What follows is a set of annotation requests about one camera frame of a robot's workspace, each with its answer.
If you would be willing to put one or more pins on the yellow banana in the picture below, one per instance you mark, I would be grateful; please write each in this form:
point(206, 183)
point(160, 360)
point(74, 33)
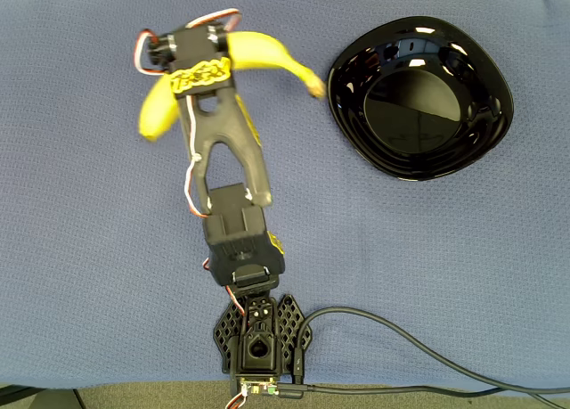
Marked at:
point(267, 52)

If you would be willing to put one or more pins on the blue-grey woven cloth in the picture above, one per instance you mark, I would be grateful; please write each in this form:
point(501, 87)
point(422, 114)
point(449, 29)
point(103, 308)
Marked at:
point(89, 248)

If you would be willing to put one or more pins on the black glossy bowl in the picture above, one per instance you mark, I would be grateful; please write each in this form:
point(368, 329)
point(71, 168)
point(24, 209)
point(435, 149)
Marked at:
point(418, 101)

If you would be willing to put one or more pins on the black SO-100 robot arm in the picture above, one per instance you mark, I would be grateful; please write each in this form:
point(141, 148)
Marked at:
point(231, 128)

